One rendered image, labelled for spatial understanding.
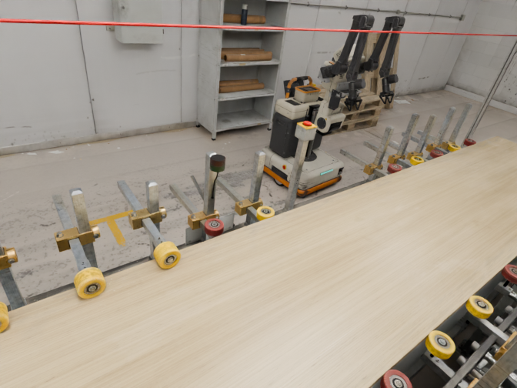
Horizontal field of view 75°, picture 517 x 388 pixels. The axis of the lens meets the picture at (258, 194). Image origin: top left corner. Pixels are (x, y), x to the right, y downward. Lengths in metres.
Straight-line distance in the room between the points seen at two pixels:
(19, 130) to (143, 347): 3.19
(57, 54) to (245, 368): 3.32
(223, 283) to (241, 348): 0.24
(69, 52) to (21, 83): 0.50
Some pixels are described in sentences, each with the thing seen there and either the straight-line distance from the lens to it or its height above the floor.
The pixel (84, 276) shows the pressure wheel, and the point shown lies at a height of 0.98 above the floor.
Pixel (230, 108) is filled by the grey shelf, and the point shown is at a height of 0.18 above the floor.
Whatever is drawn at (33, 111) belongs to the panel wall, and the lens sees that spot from 3.93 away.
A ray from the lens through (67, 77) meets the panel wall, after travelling 3.87.
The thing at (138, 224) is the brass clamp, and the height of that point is 0.94.
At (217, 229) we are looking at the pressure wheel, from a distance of 1.39.
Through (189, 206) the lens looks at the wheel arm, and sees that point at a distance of 1.58.
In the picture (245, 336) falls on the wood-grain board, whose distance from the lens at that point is 1.08.
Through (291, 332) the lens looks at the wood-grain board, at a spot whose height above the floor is 0.90.
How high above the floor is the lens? 1.81
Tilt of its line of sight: 34 degrees down
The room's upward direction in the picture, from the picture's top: 9 degrees clockwise
